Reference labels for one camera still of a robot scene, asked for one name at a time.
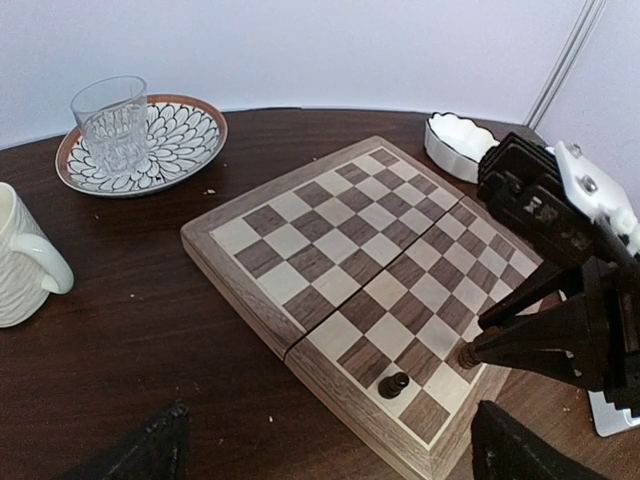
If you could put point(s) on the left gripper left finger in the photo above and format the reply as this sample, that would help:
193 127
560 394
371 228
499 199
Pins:
156 449

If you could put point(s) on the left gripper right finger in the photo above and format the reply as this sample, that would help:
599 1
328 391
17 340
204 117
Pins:
504 449

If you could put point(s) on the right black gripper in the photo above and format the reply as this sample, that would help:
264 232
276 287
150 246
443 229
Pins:
560 343

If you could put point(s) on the dark chess piece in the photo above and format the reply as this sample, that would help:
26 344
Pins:
467 357

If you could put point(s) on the dark chess pawn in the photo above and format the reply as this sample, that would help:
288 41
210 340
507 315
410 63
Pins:
391 386

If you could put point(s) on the wooden chess board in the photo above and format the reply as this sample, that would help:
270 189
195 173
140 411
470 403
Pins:
359 265

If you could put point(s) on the white foam tray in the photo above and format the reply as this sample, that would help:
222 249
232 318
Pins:
607 420

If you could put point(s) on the white fluted bowl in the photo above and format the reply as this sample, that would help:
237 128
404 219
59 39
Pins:
456 145

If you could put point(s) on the cream ribbed mug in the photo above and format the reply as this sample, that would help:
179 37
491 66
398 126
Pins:
31 266

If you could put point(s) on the patterned ceramic plate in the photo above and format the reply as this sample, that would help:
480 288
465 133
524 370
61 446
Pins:
184 135

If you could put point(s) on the clear drinking glass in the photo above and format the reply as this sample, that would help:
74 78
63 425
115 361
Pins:
111 115

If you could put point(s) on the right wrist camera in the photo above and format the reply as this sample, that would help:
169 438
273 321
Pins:
520 184

